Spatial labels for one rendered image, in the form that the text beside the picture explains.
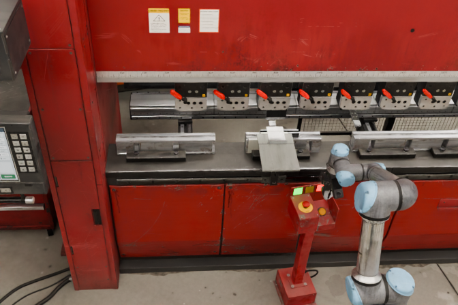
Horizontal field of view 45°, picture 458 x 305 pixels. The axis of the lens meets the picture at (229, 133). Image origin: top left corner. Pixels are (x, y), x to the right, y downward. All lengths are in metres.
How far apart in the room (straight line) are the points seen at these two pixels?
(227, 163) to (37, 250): 1.43
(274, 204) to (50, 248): 1.46
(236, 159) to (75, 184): 0.80
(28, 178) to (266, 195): 1.30
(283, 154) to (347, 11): 0.75
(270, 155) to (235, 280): 1.01
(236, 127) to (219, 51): 1.97
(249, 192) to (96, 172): 0.80
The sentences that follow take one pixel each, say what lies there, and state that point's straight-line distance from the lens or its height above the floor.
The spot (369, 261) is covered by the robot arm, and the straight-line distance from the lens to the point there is 2.24.
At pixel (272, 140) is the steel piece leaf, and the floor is 1.02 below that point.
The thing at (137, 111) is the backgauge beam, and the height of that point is 0.95.
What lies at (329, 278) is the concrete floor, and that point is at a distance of 3.53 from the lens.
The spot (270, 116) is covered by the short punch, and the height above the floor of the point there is 1.11.
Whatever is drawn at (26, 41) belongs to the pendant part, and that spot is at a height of 1.79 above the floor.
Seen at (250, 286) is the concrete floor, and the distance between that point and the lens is 3.41.
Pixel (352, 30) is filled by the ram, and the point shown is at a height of 1.62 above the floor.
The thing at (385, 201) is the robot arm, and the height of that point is 1.36.
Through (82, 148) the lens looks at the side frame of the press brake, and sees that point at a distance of 2.57.
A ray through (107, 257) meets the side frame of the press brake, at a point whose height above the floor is 0.31.
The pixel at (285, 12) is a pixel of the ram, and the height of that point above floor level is 1.70.
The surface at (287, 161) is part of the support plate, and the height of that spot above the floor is 1.00.
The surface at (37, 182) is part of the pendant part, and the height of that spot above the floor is 1.31.
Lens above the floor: 2.84
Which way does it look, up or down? 41 degrees down
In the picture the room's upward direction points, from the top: 4 degrees clockwise
